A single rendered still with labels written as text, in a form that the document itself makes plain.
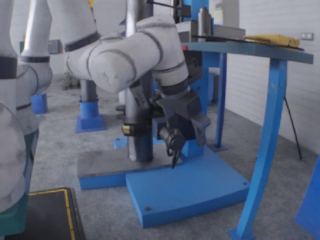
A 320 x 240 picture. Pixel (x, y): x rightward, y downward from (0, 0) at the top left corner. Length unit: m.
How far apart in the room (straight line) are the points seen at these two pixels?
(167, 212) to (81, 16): 1.15
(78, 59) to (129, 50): 0.15
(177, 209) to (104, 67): 1.10
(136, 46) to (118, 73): 0.07
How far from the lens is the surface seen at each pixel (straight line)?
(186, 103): 0.52
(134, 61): 0.40
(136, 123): 1.48
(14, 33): 13.03
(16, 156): 0.27
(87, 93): 2.89
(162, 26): 0.46
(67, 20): 0.50
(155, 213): 1.32
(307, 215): 1.55
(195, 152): 1.92
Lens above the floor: 1.01
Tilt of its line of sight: 18 degrees down
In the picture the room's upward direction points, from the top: straight up
